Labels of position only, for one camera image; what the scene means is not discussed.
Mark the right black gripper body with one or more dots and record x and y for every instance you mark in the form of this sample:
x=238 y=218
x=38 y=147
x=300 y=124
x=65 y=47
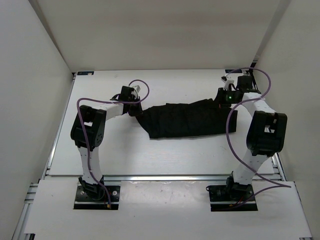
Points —
x=226 y=98

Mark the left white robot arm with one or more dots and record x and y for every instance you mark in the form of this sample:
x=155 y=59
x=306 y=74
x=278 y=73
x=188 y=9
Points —
x=88 y=131

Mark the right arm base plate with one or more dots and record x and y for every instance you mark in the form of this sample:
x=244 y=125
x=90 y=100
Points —
x=232 y=202

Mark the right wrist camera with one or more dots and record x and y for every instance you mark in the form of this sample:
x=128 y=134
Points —
x=228 y=82

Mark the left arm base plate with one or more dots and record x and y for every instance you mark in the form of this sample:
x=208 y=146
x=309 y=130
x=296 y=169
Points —
x=84 y=201

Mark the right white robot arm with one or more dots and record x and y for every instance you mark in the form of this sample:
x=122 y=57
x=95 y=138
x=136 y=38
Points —
x=265 y=137

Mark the aluminium front rail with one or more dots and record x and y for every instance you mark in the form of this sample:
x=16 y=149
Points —
x=164 y=178

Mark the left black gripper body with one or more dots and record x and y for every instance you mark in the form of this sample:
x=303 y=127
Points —
x=134 y=109

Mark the left blue label sticker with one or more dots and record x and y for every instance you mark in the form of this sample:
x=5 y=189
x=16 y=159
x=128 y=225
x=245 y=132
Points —
x=85 y=73

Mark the black pleated skirt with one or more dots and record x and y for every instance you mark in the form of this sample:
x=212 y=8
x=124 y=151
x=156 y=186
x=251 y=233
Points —
x=182 y=120

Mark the right blue label sticker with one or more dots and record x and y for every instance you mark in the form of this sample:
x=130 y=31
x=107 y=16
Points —
x=233 y=71

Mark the blue label sticker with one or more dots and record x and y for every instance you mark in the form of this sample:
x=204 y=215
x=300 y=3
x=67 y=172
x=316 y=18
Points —
x=85 y=73
x=233 y=71

